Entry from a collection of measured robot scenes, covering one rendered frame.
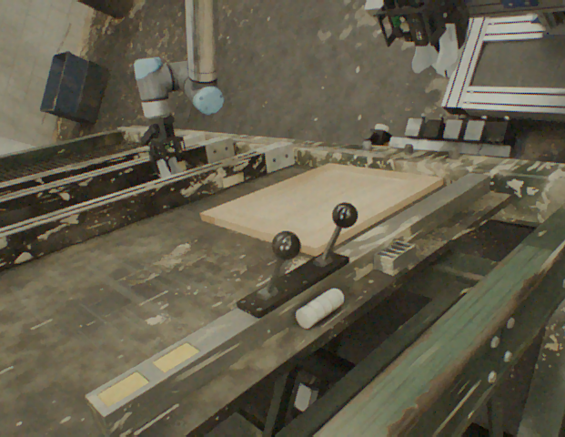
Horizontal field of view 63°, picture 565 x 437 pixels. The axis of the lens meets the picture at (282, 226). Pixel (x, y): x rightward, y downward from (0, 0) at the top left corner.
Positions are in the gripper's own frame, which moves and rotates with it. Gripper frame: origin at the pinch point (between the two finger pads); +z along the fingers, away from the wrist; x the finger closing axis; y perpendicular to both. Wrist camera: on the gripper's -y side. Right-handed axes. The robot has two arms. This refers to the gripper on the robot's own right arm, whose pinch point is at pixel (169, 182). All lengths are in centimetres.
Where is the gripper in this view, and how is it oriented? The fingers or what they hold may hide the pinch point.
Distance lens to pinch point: 143.9
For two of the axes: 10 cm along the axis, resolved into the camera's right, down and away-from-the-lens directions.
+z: 1.2, 9.2, 3.8
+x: 7.2, -3.4, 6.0
